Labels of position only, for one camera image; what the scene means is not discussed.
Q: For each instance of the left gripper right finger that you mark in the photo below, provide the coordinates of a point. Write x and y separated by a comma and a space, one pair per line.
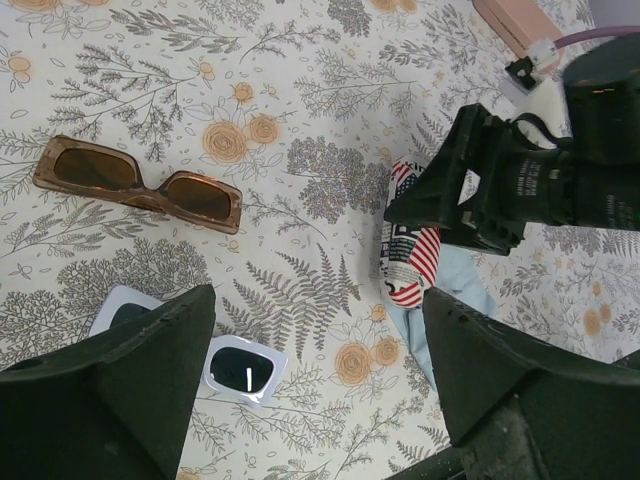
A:
517, 407

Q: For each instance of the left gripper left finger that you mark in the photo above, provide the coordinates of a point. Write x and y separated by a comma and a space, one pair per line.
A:
116, 405

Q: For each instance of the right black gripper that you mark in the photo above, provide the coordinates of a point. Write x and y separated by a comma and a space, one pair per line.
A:
527, 175

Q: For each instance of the flag print glasses case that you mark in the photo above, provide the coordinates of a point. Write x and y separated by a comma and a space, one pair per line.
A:
408, 263

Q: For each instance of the light blue cleaning cloth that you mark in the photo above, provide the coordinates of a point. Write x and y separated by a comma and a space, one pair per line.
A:
457, 281

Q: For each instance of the pink glasses case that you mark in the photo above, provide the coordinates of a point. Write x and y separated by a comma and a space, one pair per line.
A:
520, 24

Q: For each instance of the floral table mat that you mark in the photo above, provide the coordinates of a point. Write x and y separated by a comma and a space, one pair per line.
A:
302, 105

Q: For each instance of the white frame sunglasses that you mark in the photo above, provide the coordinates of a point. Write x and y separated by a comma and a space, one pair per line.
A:
246, 370

